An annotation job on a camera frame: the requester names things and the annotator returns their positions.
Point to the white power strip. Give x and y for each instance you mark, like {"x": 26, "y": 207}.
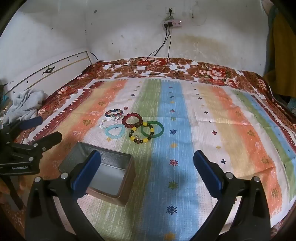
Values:
{"x": 173, "y": 23}

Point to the green jade bangle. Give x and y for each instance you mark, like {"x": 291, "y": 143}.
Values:
{"x": 159, "y": 129}

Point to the yellow hanging garment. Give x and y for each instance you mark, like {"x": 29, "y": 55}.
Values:
{"x": 281, "y": 58}

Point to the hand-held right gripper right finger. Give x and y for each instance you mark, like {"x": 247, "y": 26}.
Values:
{"x": 208, "y": 172}

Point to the white wall socket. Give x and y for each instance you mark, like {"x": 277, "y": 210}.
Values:
{"x": 170, "y": 11}

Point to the metal tin box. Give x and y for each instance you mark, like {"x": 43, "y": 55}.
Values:
{"x": 111, "y": 178}

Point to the light blue cloth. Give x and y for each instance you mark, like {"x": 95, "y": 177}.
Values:
{"x": 292, "y": 105}

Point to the red floral blanket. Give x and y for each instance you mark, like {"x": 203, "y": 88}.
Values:
{"x": 208, "y": 69}

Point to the grey crumpled cloth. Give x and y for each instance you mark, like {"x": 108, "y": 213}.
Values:
{"x": 25, "y": 104}

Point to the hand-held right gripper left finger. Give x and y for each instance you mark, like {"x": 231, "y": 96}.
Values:
{"x": 85, "y": 172}

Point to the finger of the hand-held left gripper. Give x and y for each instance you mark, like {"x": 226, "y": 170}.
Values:
{"x": 30, "y": 122}
{"x": 50, "y": 139}

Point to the striped pastel cloth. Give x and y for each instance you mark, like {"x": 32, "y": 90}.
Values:
{"x": 208, "y": 129}

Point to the white headboard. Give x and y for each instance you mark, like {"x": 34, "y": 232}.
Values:
{"x": 57, "y": 62}

